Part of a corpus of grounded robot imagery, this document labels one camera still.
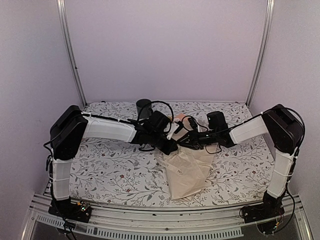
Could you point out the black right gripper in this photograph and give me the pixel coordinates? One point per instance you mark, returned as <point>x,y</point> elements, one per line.
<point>194,142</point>

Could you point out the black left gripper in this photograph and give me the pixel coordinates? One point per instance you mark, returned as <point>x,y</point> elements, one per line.
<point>169,149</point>

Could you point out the peach wrapping paper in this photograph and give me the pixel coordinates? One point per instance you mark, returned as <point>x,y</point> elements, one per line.
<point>198,164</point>

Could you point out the cream ribbon bow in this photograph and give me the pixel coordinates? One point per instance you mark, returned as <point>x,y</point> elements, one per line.
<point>172,162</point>

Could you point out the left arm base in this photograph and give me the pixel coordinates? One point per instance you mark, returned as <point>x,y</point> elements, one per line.
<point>80,211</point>

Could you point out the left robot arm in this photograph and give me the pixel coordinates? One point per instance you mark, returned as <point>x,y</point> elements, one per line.
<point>74,126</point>

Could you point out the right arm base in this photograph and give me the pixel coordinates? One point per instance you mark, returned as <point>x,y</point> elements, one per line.
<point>269,208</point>

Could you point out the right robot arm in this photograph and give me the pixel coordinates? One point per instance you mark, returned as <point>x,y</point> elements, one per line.
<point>284,126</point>

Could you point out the dark grey mug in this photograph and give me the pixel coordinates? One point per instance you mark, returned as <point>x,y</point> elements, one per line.
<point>144,108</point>

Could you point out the floral tablecloth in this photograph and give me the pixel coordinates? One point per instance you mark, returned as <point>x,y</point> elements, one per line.
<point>116,172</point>

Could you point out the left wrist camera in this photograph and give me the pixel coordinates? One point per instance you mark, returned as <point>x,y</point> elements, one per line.
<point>163,125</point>

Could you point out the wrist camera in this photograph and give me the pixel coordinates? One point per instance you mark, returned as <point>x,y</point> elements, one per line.
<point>163,125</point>
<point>216,121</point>

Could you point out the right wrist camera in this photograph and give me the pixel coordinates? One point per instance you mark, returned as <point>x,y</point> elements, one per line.
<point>216,121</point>

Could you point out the front aluminium rail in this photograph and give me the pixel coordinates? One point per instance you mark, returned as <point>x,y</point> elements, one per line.
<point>123,222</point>

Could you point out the right aluminium frame post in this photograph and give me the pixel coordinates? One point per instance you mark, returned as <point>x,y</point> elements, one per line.
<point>267,25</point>

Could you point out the aluminium frame post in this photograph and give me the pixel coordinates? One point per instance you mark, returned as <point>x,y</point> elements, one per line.
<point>61,7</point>
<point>267,25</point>

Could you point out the left aluminium frame post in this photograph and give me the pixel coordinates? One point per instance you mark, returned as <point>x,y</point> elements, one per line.
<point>61,7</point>

